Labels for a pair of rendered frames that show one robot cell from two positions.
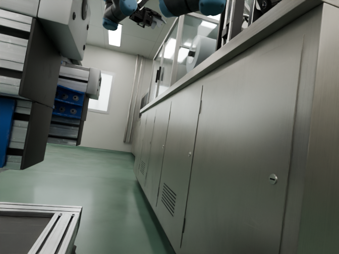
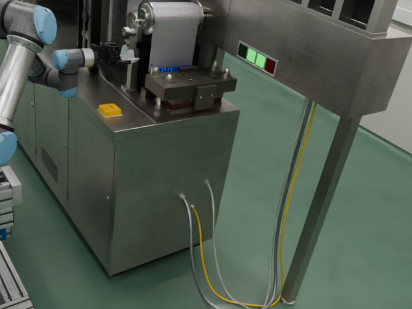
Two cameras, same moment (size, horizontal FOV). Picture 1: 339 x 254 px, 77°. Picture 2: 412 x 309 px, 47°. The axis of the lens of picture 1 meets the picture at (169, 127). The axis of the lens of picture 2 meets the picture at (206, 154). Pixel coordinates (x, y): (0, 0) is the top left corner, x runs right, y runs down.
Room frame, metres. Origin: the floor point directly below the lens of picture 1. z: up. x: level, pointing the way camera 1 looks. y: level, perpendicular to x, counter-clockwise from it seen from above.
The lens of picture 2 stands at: (-1.24, 0.18, 1.81)
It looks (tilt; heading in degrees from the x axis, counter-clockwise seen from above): 30 degrees down; 333
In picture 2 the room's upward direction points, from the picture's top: 10 degrees clockwise
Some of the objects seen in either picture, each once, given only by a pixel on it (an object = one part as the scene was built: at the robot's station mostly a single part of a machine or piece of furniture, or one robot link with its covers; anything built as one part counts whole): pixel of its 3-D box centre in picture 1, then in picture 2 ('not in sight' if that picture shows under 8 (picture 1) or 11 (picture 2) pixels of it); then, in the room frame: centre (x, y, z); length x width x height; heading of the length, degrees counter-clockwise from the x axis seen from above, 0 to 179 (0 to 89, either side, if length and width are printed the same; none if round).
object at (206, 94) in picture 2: not in sight; (205, 97); (0.53, -0.66, 0.96); 0.10 x 0.03 x 0.11; 105
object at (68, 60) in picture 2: not in sight; (68, 59); (0.60, -0.07, 1.11); 0.11 x 0.08 x 0.09; 105
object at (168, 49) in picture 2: not in sight; (173, 50); (0.72, -0.55, 1.11); 0.23 x 0.01 x 0.18; 105
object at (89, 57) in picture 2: not in sight; (86, 57); (0.62, -0.15, 1.11); 0.08 x 0.05 x 0.08; 15
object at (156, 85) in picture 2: not in sight; (192, 83); (0.62, -0.62, 1.00); 0.40 x 0.16 x 0.06; 105
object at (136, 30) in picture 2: not in sight; (130, 58); (0.78, -0.37, 1.05); 0.06 x 0.05 x 0.31; 105
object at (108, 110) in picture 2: not in sight; (110, 110); (0.54, -0.24, 0.91); 0.07 x 0.07 x 0.02; 15
